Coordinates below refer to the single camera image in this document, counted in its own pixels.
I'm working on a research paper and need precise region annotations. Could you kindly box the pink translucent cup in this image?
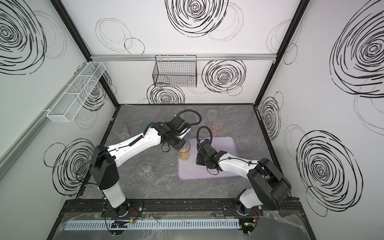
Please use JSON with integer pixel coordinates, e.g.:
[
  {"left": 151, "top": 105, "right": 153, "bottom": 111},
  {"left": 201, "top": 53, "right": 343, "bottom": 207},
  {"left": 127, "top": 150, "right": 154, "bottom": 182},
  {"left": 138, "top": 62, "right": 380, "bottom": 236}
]
[{"left": 209, "top": 123, "right": 222, "bottom": 137}]

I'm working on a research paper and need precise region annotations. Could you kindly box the black wire basket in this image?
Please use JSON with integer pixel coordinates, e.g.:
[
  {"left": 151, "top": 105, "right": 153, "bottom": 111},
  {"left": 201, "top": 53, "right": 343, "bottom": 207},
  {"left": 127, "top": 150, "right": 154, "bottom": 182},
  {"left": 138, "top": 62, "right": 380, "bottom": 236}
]
[{"left": 152, "top": 60, "right": 198, "bottom": 88}]

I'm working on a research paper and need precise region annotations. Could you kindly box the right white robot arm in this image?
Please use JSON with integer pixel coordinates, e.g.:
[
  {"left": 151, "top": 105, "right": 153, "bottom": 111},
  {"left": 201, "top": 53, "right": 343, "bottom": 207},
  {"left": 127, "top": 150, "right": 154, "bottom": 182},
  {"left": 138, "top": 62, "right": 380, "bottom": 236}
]
[{"left": 197, "top": 139, "right": 292, "bottom": 216}]

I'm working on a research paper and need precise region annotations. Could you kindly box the clear glass tumbler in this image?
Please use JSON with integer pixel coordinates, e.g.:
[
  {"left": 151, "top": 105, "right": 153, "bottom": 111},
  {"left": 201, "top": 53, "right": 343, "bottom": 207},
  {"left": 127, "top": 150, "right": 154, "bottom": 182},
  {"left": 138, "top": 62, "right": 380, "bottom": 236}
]
[{"left": 207, "top": 109, "right": 218, "bottom": 122}]

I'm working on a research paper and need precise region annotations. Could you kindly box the aluminium wall rail left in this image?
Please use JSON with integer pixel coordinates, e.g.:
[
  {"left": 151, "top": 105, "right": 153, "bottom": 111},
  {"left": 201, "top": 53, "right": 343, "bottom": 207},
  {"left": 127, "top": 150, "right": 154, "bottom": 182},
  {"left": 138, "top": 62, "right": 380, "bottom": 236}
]
[{"left": 1, "top": 62, "right": 88, "bottom": 181}]

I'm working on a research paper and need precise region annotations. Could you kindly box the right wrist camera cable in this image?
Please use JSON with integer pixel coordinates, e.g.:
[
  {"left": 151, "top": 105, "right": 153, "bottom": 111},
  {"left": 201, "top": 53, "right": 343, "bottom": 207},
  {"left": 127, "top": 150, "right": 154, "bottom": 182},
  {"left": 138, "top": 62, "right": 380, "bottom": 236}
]
[{"left": 196, "top": 125, "right": 214, "bottom": 151}]

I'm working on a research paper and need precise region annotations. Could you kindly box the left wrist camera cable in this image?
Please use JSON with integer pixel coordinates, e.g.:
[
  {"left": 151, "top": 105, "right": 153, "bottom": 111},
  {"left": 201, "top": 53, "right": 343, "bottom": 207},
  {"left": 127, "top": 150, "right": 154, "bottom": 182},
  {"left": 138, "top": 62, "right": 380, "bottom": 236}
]
[{"left": 174, "top": 109, "right": 202, "bottom": 130}]

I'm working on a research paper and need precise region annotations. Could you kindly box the white slotted cable duct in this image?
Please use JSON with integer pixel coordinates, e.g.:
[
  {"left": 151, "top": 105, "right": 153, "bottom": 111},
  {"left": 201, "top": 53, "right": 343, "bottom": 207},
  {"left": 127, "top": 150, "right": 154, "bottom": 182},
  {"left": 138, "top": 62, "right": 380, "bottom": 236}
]
[{"left": 64, "top": 219, "right": 241, "bottom": 231}]

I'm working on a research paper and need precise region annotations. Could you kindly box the clear glass lying front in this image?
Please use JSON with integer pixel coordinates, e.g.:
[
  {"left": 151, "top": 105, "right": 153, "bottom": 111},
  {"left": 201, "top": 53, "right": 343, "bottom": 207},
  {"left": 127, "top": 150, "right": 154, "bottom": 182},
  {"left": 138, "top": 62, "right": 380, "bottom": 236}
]
[{"left": 136, "top": 162, "right": 154, "bottom": 182}]

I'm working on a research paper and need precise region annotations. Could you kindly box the clear glass far left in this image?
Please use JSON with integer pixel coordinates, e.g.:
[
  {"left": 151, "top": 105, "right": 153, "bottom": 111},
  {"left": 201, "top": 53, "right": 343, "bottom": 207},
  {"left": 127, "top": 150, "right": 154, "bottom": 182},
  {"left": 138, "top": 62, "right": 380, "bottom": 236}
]
[{"left": 115, "top": 124, "right": 130, "bottom": 141}]

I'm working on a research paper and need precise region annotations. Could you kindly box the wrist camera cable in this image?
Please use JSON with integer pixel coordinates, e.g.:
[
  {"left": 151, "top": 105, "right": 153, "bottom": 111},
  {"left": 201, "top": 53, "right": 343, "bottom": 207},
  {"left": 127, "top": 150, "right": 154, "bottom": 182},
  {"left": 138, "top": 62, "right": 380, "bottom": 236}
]
[
  {"left": 174, "top": 109, "right": 202, "bottom": 130},
  {"left": 196, "top": 125, "right": 214, "bottom": 151}
]

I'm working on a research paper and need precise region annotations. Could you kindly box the amber translucent cup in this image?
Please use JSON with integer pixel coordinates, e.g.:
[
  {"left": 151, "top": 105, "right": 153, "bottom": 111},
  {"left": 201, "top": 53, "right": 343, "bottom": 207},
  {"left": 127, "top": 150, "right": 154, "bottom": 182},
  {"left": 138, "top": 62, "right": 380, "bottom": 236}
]
[{"left": 178, "top": 141, "right": 191, "bottom": 162}]

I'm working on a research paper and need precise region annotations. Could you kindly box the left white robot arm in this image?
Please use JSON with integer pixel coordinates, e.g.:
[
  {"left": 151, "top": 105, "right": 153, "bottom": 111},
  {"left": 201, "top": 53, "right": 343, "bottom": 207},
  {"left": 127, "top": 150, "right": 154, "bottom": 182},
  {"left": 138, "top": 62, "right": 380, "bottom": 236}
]
[{"left": 90, "top": 122, "right": 191, "bottom": 210}]

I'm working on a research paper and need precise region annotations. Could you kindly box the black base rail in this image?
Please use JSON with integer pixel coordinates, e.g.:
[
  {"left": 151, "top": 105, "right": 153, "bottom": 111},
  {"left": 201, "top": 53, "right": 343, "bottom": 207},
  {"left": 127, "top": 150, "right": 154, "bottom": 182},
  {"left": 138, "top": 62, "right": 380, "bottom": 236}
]
[{"left": 61, "top": 197, "right": 304, "bottom": 218}]

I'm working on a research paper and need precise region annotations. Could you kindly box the lilac plastic tray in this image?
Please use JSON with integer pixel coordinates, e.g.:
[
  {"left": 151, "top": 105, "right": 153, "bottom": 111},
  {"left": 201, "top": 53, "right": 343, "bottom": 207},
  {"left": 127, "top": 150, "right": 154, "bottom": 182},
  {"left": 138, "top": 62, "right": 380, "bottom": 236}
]
[{"left": 178, "top": 137, "right": 238, "bottom": 181}]

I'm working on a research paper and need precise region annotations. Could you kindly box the white mesh wall shelf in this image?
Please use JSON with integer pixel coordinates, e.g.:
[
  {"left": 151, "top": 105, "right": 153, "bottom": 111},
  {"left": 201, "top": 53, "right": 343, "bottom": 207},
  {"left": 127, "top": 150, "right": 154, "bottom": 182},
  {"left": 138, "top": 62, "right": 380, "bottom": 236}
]
[{"left": 47, "top": 62, "right": 106, "bottom": 123}]

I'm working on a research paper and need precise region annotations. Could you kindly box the aluminium wall rail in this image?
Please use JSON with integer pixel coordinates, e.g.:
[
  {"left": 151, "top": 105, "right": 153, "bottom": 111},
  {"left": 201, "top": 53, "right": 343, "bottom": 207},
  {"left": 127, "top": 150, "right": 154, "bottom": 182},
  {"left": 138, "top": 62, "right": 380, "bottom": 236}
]
[
  {"left": 1, "top": 62, "right": 88, "bottom": 181},
  {"left": 91, "top": 53, "right": 277, "bottom": 62}
]

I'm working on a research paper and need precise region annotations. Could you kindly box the aluminium wall rail back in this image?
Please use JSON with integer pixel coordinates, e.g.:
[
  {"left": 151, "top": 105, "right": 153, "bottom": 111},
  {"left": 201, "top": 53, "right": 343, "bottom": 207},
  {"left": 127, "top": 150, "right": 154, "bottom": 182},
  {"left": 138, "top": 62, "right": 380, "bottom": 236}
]
[{"left": 91, "top": 53, "right": 277, "bottom": 62}]

